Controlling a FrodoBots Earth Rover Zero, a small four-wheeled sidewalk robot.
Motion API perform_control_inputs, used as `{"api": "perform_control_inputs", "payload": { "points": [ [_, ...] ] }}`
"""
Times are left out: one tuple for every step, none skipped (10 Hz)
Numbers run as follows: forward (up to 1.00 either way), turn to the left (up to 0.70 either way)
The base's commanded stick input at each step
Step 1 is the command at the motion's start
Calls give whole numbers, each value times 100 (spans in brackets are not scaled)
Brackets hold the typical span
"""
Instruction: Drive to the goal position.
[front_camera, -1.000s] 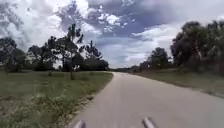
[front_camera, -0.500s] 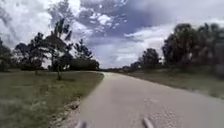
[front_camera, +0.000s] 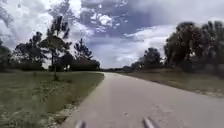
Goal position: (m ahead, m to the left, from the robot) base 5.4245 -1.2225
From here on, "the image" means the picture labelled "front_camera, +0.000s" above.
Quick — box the grass verge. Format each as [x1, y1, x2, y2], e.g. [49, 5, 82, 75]
[124, 69, 224, 98]

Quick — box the row of trees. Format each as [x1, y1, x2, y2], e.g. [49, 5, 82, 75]
[0, 31, 101, 73]
[129, 20, 224, 75]

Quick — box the grey concrete path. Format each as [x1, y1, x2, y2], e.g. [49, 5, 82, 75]
[58, 71, 224, 128]

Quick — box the slender tree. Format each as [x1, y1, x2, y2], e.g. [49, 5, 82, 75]
[39, 14, 73, 81]

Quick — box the patchy grass field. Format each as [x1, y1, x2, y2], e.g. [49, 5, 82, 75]
[0, 69, 105, 128]

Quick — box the robot's own part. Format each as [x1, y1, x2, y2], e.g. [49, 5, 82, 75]
[143, 117, 156, 128]
[75, 120, 87, 128]

